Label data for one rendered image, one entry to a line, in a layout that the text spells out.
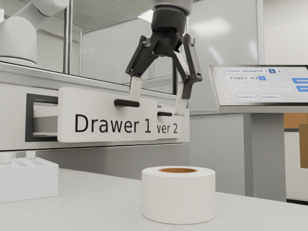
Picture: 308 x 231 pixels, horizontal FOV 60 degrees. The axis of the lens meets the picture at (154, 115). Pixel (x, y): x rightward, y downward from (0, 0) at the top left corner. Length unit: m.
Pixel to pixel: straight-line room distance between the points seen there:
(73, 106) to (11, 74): 0.18
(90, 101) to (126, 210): 0.35
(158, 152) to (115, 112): 0.39
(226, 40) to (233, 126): 0.71
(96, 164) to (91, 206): 0.49
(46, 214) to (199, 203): 0.14
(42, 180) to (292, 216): 0.27
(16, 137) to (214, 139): 1.80
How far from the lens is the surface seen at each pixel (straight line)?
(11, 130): 0.67
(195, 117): 2.32
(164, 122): 0.98
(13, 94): 0.67
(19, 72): 0.68
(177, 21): 0.59
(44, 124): 0.64
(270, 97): 1.33
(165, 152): 1.02
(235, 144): 2.21
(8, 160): 0.39
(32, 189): 0.35
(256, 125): 1.38
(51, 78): 0.72
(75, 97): 0.56
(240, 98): 1.28
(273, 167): 1.42
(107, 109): 0.61
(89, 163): 0.77
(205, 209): 0.24
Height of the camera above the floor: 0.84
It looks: 4 degrees up
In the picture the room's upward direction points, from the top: straight up
